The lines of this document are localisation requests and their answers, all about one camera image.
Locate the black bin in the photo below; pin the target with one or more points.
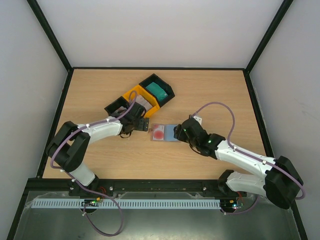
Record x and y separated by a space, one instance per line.
154 78
117 107

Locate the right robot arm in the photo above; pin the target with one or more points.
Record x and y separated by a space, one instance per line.
274 178

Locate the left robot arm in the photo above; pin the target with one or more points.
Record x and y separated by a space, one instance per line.
68 147

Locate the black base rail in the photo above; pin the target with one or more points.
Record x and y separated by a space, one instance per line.
206 188

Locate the teal card stack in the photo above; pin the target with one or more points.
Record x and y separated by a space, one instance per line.
158 92

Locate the white pink card stack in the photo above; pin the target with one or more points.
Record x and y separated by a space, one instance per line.
143 102

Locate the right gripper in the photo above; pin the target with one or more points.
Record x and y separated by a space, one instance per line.
180 131

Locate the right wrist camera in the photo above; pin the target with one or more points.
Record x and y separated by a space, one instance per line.
198 119

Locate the yellow bin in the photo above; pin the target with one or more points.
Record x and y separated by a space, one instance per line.
139 90

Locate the black enclosure frame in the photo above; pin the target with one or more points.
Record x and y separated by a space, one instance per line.
37 11

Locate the grey slotted cable duct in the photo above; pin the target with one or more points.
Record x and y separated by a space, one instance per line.
172 204

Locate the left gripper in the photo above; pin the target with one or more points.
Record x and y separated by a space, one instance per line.
143 126

